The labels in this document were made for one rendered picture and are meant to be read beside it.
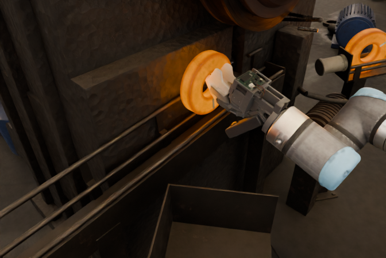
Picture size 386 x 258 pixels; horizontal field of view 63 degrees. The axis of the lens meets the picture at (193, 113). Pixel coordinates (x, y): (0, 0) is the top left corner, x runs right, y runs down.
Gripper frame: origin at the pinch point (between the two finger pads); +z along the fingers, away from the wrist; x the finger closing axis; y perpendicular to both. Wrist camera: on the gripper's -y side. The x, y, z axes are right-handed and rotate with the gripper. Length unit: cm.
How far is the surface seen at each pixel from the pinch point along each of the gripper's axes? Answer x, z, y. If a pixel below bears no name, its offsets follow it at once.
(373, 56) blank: -66, -22, -6
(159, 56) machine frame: 9.7, 7.5, 4.7
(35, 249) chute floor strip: 47, -4, -19
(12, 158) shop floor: 29, 86, -109
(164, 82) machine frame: 9.0, 5.3, -1.7
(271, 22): -19.4, -1.4, 9.8
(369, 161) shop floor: -100, -48, -69
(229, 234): 19.0, -27.7, -12.6
